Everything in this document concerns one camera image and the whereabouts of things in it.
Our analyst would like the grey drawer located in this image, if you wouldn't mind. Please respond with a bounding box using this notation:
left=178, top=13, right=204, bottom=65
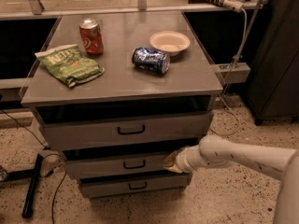
left=40, top=112, right=213, bottom=150
left=64, top=138, right=198, bottom=179
left=79, top=170, right=192, bottom=199

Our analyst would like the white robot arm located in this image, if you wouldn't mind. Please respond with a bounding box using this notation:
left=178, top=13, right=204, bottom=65
left=164, top=135, right=299, bottom=224

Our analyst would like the grey drawer cabinet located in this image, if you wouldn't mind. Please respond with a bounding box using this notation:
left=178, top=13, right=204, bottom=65
left=20, top=10, right=224, bottom=201

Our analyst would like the blue soda can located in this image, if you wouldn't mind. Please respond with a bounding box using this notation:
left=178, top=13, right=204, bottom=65
left=132, top=47, right=170, bottom=75

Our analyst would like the white paper bowl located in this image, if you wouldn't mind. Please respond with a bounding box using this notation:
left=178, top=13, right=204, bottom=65
left=149, top=31, right=191, bottom=56

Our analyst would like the dark cabinet at right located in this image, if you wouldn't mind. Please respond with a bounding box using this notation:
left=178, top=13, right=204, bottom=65
left=245, top=0, right=299, bottom=125

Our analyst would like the black floor stand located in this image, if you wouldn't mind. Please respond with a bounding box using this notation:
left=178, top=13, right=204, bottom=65
left=0, top=153, right=45, bottom=218

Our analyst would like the green chip bag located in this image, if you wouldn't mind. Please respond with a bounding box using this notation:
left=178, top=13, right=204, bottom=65
left=36, top=44, right=105, bottom=88

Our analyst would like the red soda can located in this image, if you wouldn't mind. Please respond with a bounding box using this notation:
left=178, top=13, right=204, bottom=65
left=79, top=19, right=104, bottom=55

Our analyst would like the grey side bracket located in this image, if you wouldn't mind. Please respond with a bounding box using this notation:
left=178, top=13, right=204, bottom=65
left=211, top=63, right=250, bottom=86

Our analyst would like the white cable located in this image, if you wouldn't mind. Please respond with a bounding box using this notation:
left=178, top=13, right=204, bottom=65
left=210, top=8, right=249, bottom=137

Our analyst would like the black cable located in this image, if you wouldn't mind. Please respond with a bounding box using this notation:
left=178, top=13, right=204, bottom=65
left=0, top=108, right=69, bottom=217

